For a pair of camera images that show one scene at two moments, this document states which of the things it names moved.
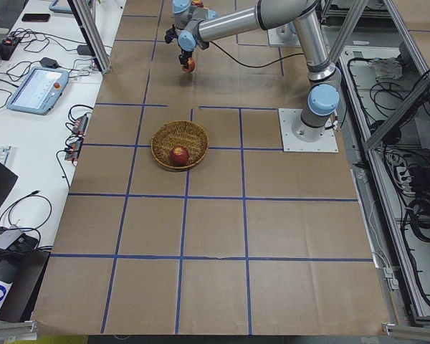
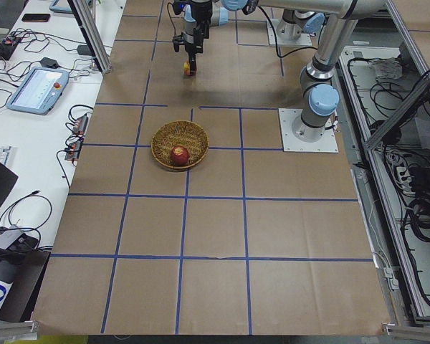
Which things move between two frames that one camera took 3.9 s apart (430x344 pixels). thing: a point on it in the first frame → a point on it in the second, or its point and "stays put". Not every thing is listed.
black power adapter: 50,63 stays put
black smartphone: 36,17 stays put
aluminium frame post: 83,12 stays put
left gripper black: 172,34 → 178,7
